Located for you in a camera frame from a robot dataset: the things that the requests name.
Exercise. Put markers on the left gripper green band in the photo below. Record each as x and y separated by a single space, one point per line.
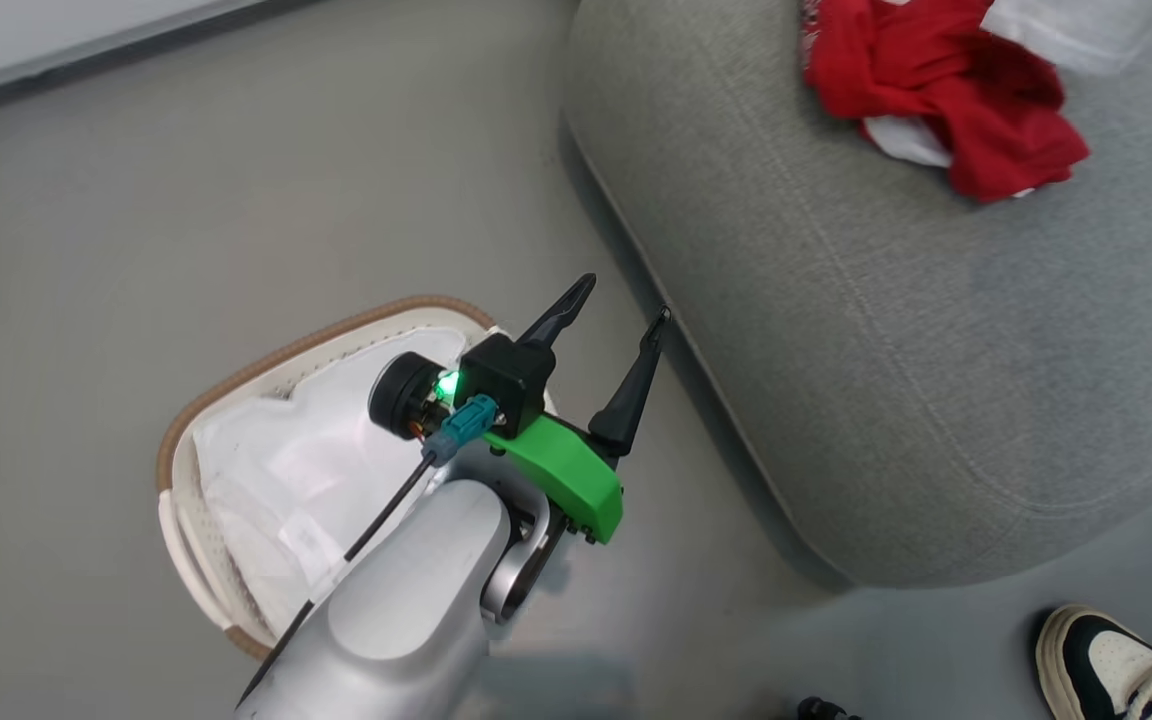
576 480

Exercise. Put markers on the red basketball jersey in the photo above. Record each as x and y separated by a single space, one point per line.
936 80

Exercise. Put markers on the white garment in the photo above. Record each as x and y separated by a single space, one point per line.
1076 30

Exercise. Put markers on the grey fabric sofa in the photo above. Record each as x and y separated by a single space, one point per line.
886 350

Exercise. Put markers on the white laundry basket brown rim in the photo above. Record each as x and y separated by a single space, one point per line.
181 420

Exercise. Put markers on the small black object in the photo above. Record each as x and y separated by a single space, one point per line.
826 710

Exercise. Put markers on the white and black sneaker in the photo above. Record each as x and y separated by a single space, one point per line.
1106 665

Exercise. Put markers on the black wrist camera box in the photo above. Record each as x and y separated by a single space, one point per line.
508 380

